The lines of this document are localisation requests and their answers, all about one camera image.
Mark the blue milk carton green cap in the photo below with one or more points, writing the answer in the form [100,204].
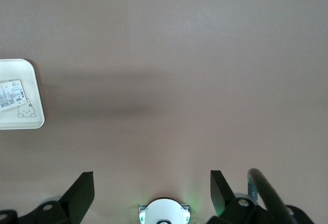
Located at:
[10,96]

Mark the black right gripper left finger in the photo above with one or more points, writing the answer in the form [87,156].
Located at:
[77,198]

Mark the brown table cover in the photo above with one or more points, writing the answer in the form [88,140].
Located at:
[166,55]

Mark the cream plastic tray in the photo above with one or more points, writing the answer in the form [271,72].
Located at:
[33,93]

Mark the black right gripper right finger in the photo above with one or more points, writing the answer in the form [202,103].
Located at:
[223,201]

